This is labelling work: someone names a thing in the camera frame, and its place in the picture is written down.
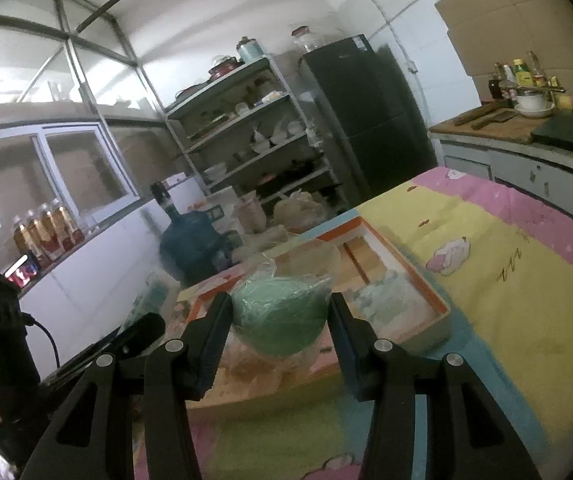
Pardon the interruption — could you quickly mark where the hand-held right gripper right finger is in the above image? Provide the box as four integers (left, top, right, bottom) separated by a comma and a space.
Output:
329, 291, 542, 480

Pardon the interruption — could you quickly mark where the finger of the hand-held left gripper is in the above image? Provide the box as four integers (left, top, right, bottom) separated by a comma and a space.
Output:
41, 312, 166, 391

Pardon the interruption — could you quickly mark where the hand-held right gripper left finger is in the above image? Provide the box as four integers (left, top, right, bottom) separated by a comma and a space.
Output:
19, 291, 234, 480

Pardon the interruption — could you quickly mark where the clear bag beige filling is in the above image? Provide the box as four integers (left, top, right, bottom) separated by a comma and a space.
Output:
216, 345, 317, 391

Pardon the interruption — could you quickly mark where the green cloth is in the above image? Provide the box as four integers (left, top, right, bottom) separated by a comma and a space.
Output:
229, 240, 342, 372

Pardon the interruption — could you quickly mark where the shallow orange-rimmed cardboard tray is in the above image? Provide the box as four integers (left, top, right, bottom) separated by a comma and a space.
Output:
176, 216, 451, 411

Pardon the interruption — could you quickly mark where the smartphone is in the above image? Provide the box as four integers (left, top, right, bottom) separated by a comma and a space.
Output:
5, 252, 40, 288

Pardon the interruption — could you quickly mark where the orange drink bottle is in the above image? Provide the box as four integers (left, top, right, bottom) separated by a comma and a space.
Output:
26, 209, 50, 260
12, 215, 34, 261
52, 198, 84, 250
40, 203, 64, 256

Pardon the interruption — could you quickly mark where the blue water jug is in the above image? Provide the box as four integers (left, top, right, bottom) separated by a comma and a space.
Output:
160, 210, 222, 286

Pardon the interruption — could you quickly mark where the black water pump dispenser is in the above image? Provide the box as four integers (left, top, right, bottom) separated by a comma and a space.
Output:
150, 182, 177, 216

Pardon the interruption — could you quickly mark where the pink plastic container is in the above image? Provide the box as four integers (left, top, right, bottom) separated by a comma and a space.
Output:
236, 195, 267, 233

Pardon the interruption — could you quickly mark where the plastic bag of food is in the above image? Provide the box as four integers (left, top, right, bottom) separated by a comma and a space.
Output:
272, 190, 327, 233

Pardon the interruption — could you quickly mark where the aluminium sliding window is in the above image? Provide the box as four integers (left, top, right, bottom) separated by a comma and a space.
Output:
0, 0, 167, 271

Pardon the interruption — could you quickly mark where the row of white bowls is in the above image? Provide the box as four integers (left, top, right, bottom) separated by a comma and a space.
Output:
234, 120, 302, 161

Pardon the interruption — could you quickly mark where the dark refrigerator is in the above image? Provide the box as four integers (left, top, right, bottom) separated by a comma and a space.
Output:
299, 34, 440, 201

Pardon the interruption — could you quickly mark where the flat red pan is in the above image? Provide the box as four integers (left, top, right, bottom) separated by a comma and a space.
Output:
174, 82, 207, 101

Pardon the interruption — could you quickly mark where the metal shelf rack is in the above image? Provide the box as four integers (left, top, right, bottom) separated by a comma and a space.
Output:
164, 55, 350, 216

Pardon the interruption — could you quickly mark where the kitchen counter cabinet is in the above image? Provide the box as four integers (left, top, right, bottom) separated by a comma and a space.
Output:
429, 110, 573, 238

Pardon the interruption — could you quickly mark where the wooden cutting board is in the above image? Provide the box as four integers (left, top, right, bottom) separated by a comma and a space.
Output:
429, 107, 552, 143

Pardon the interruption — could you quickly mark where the red pot glass lid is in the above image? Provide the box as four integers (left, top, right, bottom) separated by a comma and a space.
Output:
209, 55, 244, 78

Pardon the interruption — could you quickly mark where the cleaver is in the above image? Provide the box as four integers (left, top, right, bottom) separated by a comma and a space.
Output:
471, 110, 520, 130

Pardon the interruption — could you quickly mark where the teal canister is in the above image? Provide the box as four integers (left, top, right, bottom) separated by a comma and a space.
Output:
236, 36, 266, 63

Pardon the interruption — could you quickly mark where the black induction cooktop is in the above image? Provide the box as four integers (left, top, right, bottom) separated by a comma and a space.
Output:
531, 110, 573, 153

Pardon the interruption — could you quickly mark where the white bowl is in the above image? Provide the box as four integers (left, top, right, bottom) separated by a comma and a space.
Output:
514, 87, 556, 118

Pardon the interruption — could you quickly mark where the glass jar with lid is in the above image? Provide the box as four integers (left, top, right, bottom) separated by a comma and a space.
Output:
291, 25, 330, 53

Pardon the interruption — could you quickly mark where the row of condiment bottles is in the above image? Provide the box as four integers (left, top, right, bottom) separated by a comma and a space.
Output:
488, 51, 573, 108

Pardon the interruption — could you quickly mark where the cardboard sheet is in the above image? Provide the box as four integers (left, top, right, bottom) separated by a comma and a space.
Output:
434, 0, 573, 106

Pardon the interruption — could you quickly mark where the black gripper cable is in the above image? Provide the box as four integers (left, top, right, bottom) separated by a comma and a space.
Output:
21, 312, 62, 366

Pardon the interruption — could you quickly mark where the wooden handled kitchen knife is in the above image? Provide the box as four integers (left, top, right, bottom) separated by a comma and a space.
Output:
454, 106, 497, 126

